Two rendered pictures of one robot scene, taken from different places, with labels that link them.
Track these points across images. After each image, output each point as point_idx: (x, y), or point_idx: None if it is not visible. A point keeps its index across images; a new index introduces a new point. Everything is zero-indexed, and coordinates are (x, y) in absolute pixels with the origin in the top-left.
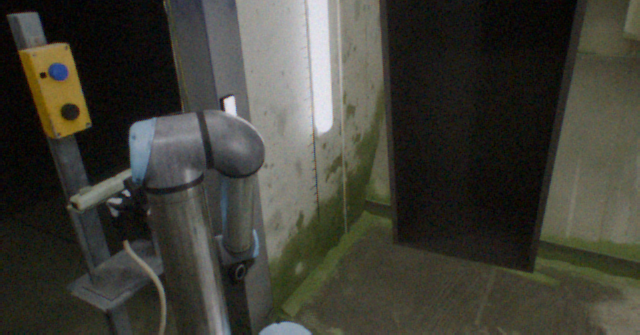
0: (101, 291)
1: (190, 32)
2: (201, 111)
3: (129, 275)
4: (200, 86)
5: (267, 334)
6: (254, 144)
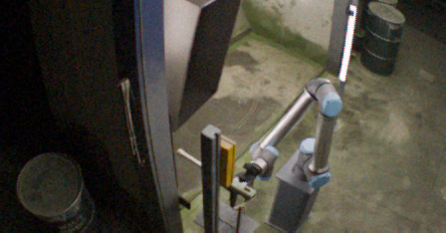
0: (246, 228)
1: (155, 87)
2: (158, 133)
3: (234, 218)
4: (158, 117)
5: (309, 148)
6: (322, 83)
